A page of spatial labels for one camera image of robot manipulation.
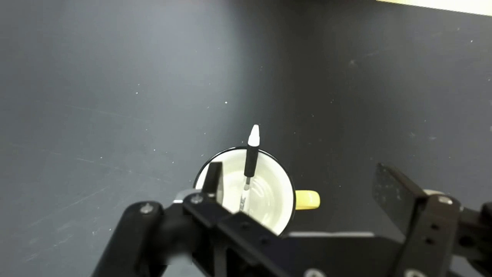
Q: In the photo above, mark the black pen with white cap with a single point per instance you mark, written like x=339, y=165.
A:
x=252, y=159

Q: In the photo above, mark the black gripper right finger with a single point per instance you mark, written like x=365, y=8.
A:
x=436, y=231

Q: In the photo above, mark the yellow cup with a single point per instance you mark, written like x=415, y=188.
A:
x=267, y=190

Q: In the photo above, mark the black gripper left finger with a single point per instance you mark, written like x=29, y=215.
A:
x=170, y=236

